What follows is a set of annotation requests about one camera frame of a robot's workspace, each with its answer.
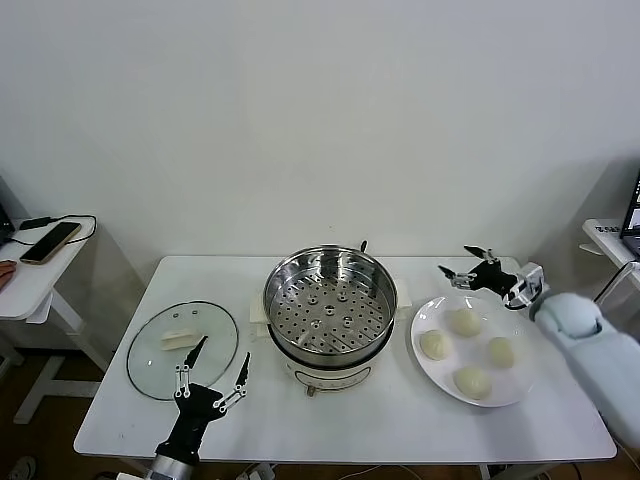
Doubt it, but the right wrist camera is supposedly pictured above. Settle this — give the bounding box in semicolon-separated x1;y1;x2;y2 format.
504;261;547;310

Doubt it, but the thin black charging cable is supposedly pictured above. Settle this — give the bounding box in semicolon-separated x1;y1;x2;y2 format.
8;214;98;250

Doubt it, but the white round plate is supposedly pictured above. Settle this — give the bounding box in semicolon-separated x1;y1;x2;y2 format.
410;295;540;409

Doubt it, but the black laptop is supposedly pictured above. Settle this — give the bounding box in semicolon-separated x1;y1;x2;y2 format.
618;169;640;262

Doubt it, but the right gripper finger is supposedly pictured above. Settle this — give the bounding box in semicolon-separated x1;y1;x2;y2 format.
437;264;477;290
463;244;500;265

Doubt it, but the black device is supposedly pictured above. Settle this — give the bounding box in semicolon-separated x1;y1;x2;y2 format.
0;202;16;246

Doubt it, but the white floor power strip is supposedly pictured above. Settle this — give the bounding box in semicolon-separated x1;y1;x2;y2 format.
238;462;275;480

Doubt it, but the white steamed baozi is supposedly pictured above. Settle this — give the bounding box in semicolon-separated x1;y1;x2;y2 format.
418;329;454;362
452;364;494;401
485;336;516;369
446;308;483;338

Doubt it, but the white side table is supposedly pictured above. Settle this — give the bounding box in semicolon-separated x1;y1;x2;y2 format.
579;218;640;306
0;215;109;426

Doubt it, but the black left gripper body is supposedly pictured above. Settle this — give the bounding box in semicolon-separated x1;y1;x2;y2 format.
154;382;225;460

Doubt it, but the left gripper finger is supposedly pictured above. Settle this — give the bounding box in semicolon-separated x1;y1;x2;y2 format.
212;351;252;414
173;335;209;400

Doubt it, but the stainless steel steamer basket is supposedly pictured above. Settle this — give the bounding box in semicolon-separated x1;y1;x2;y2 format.
263;244;400;366

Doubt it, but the gold edged smartphone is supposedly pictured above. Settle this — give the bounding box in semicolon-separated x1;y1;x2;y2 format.
19;221;83;266

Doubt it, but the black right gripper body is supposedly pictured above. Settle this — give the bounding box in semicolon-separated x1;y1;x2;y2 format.
469;260;519;302

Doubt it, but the round glass lid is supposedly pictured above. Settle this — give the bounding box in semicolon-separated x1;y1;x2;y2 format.
126;299;241;401

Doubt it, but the grey shoe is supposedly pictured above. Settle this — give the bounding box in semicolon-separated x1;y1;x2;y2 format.
10;454;39;480

